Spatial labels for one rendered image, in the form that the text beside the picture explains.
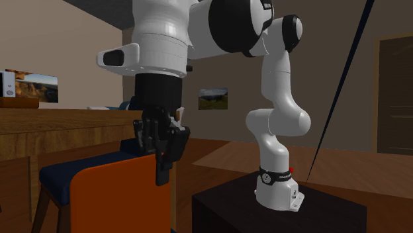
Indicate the brown wooden board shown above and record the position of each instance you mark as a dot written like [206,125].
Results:
[19,102]

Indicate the dark thin pole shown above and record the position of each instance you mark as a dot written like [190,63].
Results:
[342,80]

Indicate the small landscape wall picture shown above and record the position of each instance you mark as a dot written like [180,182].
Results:
[213,98]

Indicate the blue object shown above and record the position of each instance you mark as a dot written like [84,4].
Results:
[124,105]

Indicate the wooden table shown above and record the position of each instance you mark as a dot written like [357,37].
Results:
[64,129]

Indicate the orange chair with navy seat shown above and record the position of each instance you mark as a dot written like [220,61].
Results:
[119,200]

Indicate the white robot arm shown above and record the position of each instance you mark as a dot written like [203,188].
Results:
[277,96]

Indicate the white flat object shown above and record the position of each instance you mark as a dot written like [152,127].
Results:
[97,107]

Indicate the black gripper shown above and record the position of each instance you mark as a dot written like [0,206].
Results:
[158,92]

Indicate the dark robot stand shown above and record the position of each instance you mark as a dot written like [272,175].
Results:
[238,213]

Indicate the dark brown door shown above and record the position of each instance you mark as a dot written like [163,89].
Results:
[397,96]

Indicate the wide landscape wall picture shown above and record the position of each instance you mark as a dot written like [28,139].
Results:
[35,87]

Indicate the white small appliance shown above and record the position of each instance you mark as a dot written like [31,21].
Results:
[6,84]

